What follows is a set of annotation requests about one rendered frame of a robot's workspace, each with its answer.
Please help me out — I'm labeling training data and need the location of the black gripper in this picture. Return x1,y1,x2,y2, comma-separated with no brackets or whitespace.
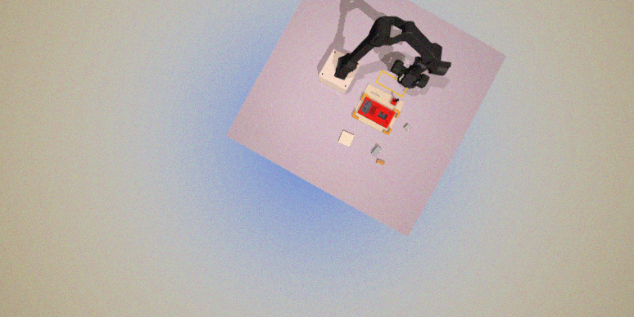
391,59,430,88

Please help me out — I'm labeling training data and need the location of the cream square patch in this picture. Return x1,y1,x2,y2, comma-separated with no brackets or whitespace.
338,131,355,147

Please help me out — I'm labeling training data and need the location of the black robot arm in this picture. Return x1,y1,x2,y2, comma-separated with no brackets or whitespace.
334,16,451,89

